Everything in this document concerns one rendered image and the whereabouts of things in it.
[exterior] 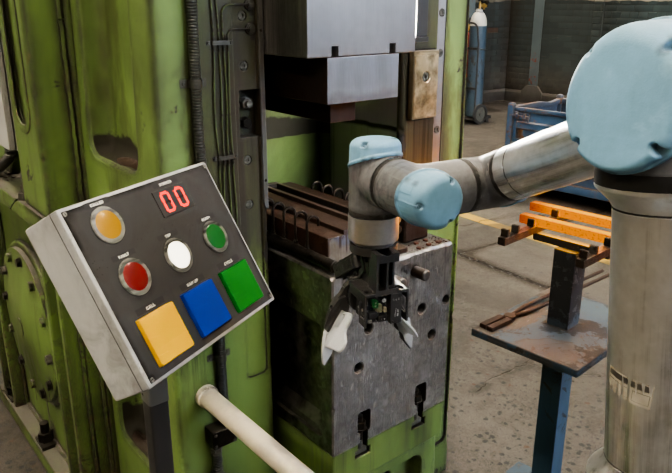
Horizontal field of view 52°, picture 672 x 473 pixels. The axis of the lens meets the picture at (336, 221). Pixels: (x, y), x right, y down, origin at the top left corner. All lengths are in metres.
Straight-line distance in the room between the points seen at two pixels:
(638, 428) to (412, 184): 0.39
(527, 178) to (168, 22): 0.78
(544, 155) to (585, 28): 9.46
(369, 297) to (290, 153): 1.05
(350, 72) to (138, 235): 0.60
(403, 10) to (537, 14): 9.25
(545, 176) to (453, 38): 1.07
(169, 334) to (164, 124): 0.50
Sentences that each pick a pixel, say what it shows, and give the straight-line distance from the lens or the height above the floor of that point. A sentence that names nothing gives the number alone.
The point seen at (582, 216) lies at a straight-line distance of 1.94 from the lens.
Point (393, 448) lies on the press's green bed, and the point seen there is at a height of 0.40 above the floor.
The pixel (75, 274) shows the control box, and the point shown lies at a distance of 1.03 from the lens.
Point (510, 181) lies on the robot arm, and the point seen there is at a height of 1.25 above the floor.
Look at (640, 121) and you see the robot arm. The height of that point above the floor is 1.39.
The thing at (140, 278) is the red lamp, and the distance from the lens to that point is 1.05.
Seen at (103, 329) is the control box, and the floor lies 1.03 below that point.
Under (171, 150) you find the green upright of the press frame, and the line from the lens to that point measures 1.41.
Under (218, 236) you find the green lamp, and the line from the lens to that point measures 1.20.
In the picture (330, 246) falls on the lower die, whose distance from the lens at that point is 1.51.
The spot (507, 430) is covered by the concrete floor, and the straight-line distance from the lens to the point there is 2.66.
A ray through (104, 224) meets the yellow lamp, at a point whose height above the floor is 1.17.
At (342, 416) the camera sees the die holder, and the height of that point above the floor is 0.57.
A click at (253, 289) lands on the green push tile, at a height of 1.00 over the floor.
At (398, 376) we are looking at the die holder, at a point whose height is 0.61.
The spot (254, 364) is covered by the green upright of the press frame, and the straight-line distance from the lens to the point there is 1.69.
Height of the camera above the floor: 1.47
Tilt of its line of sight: 18 degrees down
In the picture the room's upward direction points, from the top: straight up
